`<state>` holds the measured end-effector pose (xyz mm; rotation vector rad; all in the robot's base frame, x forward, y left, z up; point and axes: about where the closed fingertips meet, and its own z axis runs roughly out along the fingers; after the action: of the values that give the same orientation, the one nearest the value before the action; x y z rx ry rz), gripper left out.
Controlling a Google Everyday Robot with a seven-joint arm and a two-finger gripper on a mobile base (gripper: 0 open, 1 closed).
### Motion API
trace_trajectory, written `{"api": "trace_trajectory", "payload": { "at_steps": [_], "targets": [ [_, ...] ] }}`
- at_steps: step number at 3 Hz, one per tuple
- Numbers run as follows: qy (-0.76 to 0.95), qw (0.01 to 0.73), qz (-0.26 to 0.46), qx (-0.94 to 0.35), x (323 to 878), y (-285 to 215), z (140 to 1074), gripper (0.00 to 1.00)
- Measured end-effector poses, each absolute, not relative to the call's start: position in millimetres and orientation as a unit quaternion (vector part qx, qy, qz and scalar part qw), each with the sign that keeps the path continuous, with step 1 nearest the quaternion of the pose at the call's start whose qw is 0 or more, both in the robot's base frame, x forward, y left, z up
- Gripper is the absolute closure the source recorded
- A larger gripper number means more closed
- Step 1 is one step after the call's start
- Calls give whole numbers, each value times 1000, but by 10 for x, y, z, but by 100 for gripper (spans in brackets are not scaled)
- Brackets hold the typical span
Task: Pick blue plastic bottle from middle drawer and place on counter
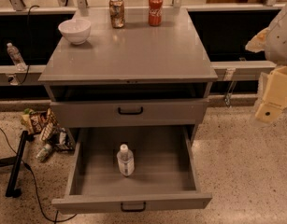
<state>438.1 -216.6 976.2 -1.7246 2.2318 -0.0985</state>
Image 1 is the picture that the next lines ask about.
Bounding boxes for red cola can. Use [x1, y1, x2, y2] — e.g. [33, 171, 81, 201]
[149, 0, 163, 26]

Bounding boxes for white ceramic bowl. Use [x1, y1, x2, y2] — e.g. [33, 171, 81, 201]
[58, 19, 91, 45]

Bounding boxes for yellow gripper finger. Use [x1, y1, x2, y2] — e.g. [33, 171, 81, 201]
[255, 66, 287, 123]
[245, 28, 269, 53]

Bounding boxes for black stand leg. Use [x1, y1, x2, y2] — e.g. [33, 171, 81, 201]
[0, 131, 28, 198]

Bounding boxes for snack bag pile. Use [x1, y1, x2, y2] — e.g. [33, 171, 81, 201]
[22, 107, 75, 151]

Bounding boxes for black hanging cable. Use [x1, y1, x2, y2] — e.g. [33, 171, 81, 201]
[20, 5, 41, 86]

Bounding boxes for crushed bottle on floor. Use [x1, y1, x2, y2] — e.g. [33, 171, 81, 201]
[36, 144, 52, 162]

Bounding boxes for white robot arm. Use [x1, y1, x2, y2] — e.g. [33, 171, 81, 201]
[245, 3, 287, 123]

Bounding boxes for open grey lower drawer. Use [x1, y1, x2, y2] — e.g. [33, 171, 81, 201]
[52, 126, 212, 214]

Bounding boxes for clear bottle on ledge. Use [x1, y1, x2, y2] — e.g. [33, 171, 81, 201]
[7, 43, 27, 72]

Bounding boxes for crumpled brown soda can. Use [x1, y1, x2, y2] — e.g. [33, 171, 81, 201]
[109, 0, 124, 28]

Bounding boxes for clear plastic water bottle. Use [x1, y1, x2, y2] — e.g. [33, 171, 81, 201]
[117, 144, 135, 176]

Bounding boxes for closed grey upper drawer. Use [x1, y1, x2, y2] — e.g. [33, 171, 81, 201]
[50, 99, 208, 128]

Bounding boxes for grey drawer cabinet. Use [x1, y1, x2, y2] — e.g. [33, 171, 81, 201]
[39, 8, 217, 140]

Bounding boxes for black floor cable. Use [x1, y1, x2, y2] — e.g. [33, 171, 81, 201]
[0, 120, 78, 224]

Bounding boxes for grey metal rail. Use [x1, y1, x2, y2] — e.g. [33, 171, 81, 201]
[0, 61, 276, 86]

